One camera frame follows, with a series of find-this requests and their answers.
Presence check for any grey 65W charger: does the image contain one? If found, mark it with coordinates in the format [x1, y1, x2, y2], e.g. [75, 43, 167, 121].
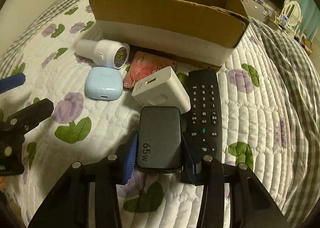
[136, 106, 183, 174]

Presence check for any white handheld device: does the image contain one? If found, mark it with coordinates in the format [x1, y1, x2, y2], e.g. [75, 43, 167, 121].
[75, 39, 130, 69]

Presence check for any white power adapter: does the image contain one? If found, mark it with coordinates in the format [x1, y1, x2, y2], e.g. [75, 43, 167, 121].
[132, 66, 191, 114]

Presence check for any person's left hand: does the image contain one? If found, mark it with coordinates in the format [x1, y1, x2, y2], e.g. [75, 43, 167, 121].
[0, 177, 5, 190]

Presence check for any floral white quilted mat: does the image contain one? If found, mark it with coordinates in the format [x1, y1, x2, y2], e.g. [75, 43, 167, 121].
[1, 0, 292, 227]

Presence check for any black remote control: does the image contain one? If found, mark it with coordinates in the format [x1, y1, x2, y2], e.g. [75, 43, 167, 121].
[184, 69, 222, 161]

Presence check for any light blue earbuds case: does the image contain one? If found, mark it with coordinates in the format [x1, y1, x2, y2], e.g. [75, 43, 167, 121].
[85, 67, 123, 101]

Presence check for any pink patterned pouch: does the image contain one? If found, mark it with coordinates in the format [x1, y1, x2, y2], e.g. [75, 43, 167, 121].
[123, 51, 176, 90]

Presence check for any brown cardboard box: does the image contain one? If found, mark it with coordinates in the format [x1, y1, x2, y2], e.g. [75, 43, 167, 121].
[89, 0, 249, 68]

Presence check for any white dressing table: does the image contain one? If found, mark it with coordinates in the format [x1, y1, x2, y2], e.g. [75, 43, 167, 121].
[264, 15, 312, 56]

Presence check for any grey mini fridge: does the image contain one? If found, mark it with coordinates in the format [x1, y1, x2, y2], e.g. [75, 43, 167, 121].
[242, 0, 271, 22]

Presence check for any oval white vanity mirror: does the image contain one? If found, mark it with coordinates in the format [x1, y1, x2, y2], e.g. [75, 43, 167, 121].
[281, 0, 302, 27]

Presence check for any green curtain by wardrobe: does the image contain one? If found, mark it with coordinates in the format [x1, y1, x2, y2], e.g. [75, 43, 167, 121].
[294, 0, 319, 41]

